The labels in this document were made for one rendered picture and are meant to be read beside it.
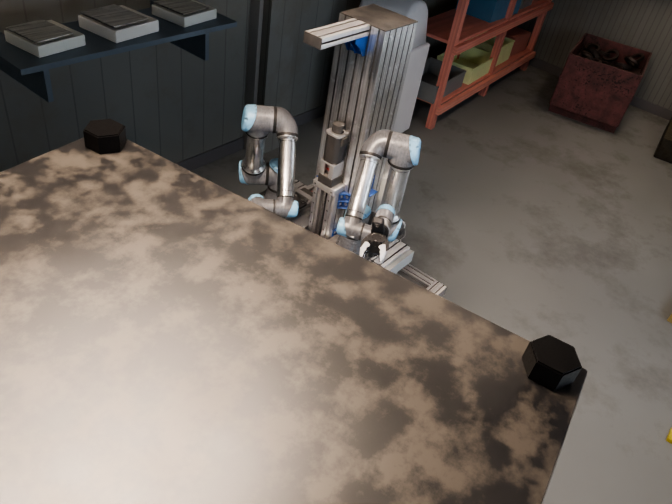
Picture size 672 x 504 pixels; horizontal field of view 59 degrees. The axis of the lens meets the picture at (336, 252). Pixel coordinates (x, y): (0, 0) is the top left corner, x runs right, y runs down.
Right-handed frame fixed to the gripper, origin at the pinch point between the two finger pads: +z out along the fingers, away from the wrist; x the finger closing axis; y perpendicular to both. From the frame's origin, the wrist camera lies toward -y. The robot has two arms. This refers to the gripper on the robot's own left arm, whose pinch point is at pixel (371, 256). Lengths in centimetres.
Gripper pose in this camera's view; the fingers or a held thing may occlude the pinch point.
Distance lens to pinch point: 219.4
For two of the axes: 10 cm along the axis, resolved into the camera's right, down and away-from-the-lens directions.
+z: -2.3, 5.9, -7.7
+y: -0.1, 7.9, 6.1
